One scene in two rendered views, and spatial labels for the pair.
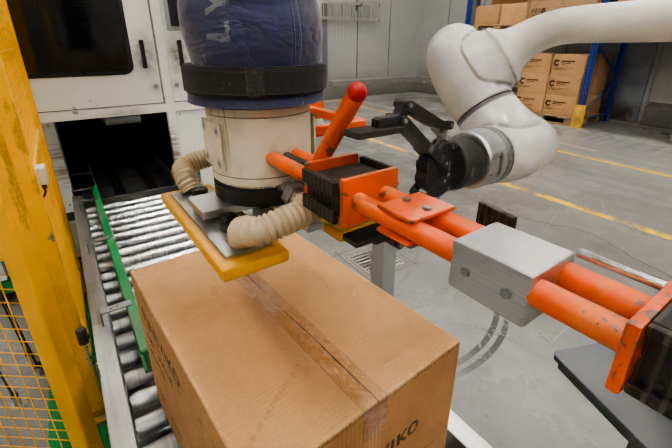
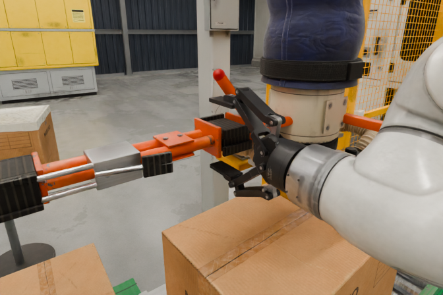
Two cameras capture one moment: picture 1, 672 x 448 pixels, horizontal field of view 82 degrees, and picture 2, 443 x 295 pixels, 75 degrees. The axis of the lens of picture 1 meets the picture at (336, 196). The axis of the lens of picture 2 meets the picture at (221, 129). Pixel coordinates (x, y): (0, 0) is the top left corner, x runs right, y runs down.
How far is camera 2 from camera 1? 0.71 m
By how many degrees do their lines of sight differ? 82
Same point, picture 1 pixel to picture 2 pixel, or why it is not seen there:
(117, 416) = not seen: hidden behind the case
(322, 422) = (193, 251)
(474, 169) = (271, 171)
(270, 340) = (252, 225)
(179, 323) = not seen: hidden behind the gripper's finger
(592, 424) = not seen: outside the picture
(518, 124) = (360, 168)
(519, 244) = (111, 152)
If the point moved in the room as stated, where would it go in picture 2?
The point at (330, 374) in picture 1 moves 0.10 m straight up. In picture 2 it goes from (227, 253) to (227, 218)
